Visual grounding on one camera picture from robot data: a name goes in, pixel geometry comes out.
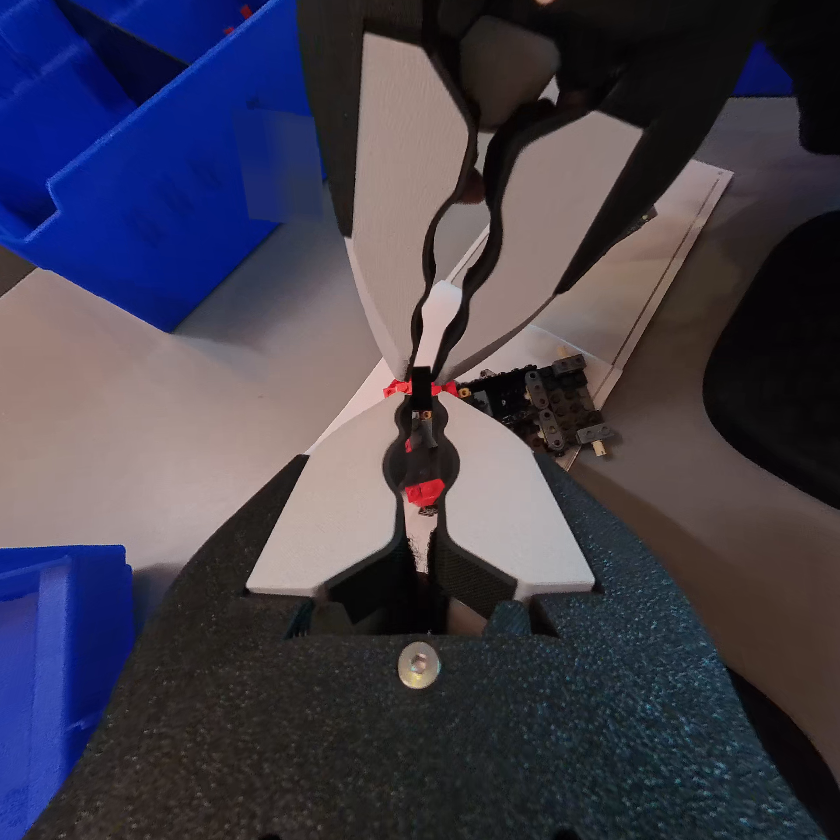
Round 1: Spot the lego instruction booklet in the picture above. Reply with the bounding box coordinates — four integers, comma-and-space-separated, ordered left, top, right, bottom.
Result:
308, 161, 734, 473

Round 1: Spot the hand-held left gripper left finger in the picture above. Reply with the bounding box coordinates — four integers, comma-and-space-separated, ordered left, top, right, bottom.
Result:
246, 397, 408, 599

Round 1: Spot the person's right forearm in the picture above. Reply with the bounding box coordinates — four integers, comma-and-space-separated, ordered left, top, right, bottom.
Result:
761, 0, 840, 156

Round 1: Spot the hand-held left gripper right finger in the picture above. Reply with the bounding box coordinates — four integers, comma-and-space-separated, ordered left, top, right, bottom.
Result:
427, 397, 597, 621

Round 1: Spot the blue divided plastic bin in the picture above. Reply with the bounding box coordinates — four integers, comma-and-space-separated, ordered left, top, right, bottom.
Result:
0, 0, 327, 332

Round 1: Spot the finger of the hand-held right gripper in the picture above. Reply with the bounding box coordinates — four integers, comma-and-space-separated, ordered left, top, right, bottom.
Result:
344, 31, 480, 375
433, 98, 651, 385

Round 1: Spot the black dimpled cushion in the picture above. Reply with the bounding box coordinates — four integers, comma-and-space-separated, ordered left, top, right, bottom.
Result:
702, 210, 840, 509

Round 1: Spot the red and black lego car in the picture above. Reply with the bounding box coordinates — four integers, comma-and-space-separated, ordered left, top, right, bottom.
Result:
382, 348, 621, 519

